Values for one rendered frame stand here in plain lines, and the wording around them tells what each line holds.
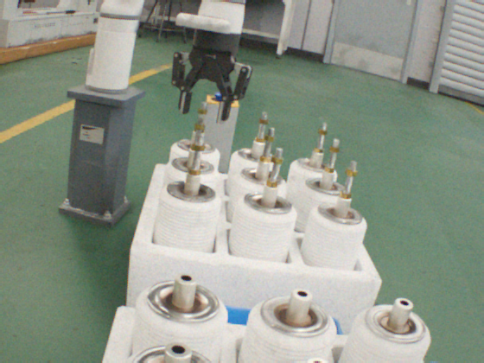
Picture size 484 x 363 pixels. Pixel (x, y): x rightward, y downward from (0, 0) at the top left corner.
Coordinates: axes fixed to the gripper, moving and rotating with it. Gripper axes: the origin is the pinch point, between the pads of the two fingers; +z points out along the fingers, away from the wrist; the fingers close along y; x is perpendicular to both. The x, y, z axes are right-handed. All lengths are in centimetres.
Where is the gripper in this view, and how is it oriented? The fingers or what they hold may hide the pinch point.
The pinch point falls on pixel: (203, 111)
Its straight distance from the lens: 89.9
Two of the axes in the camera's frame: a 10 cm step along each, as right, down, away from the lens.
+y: -9.1, -2.9, 3.0
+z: -1.8, 9.2, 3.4
